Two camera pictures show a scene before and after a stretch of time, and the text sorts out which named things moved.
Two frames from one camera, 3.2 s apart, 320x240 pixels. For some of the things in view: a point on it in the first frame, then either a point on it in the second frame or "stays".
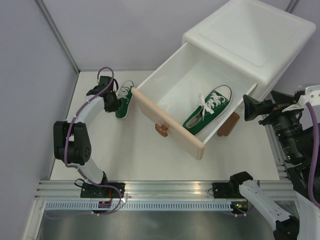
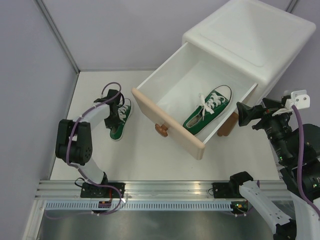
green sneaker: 125,95 → 123,110
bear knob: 161,130 stays
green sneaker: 212,103 stays
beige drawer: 192,95 stays
